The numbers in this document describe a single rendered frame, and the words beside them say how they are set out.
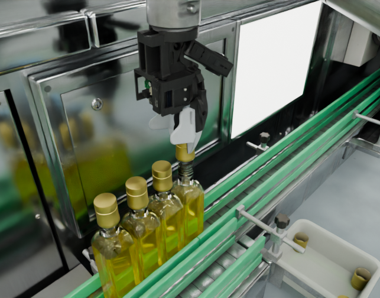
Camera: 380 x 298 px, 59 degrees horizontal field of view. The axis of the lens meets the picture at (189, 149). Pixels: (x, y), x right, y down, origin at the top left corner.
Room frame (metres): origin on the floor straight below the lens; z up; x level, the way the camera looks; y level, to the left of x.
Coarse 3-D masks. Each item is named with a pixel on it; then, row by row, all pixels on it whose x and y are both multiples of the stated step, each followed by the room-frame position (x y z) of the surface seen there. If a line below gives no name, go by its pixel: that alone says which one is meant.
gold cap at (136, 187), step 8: (136, 176) 0.43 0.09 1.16; (128, 184) 0.41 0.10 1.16; (136, 184) 0.41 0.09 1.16; (144, 184) 0.41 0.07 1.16; (128, 192) 0.40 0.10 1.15; (136, 192) 0.40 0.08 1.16; (144, 192) 0.41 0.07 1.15; (128, 200) 0.41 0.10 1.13; (136, 200) 0.40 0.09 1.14; (144, 200) 0.41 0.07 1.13; (136, 208) 0.40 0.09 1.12
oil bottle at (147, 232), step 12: (156, 216) 0.42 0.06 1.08; (132, 228) 0.39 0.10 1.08; (144, 228) 0.39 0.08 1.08; (156, 228) 0.41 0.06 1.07; (144, 240) 0.39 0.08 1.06; (156, 240) 0.41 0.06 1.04; (144, 252) 0.39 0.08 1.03; (156, 252) 0.40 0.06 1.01; (144, 264) 0.38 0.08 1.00; (156, 264) 0.40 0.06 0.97; (144, 276) 0.38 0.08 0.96
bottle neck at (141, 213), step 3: (132, 210) 0.41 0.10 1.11; (135, 210) 0.40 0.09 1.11; (138, 210) 0.40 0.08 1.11; (141, 210) 0.41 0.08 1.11; (144, 210) 0.41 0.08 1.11; (147, 210) 0.42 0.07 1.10; (132, 213) 0.41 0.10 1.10; (135, 213) 0.40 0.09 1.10; (138, 213) 0.40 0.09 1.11; (141, 213) 0.41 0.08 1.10; (144, 213) 0.41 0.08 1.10; (147, 213) 0.41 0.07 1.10; (132, 216) 0.41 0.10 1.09; (135, 216) 0.40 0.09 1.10; (138, 216) 0.40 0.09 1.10; (141, 216) 0.41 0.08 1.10; (144, 216) 0.41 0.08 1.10
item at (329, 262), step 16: (304, 224) 0.63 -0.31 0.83; (320, 240) 0.60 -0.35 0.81; (336, 240) 0.57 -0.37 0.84; (288, 256) 0.58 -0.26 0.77; (304, 256) 0.58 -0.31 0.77; (320, 256) 0.58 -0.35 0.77; (336, 256) 0.56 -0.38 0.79; (352, 256) 0.54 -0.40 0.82; (368, 256) 0.52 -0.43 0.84; (304, 272) 0.53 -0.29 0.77; (320, 272) 0.53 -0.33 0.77; (336, 272) 0.53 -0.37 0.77; (352, 272) 0.53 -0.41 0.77; (320, 288) 0.44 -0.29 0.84; (336, 288) 0.48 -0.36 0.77; (352, 288) 0.48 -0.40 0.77; (368, 288) 0.44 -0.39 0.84
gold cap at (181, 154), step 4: (176, 144) 0.50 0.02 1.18; (180, 144) 0.49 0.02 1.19; (184, 144) 0.49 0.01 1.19; (176, 148) 0.50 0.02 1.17; (180, 148) 0.49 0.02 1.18; (184, 148) 0.49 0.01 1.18; (176, 152) 0.50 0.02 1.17; (180, 152) 0.49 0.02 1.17; (184, 152) 0.49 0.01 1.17; (192, 152) 0.49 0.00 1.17; (176, 156) 0.49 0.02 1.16; (180, 156) 0.49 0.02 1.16; (184, 156) 0.49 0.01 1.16; (188, 156) 0.49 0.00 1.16; (192, 156) 0.49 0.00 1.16; (180, 160) 0.49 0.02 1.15; (184, 160) 0.49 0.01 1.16; (188, 160) 0.49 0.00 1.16
